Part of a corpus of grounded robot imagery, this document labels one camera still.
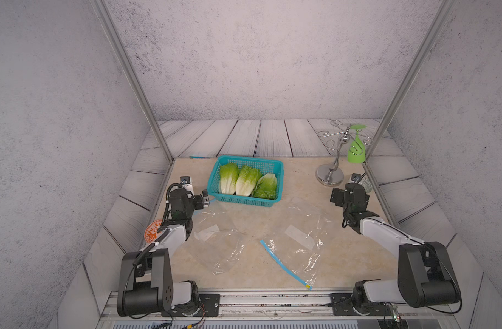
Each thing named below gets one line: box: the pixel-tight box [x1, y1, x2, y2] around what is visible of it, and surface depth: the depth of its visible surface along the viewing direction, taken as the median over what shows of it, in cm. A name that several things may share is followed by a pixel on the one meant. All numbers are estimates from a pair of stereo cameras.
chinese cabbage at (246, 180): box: [235, 165, 262, 197], surface depth 103 cm
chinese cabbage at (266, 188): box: [251, 173, 278, 200], surface depth 98 cm
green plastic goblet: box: [347, 124, 368, 164], surface depth 89 cm
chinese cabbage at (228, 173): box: [218, 163, 240, 194], surface depth 104 cm
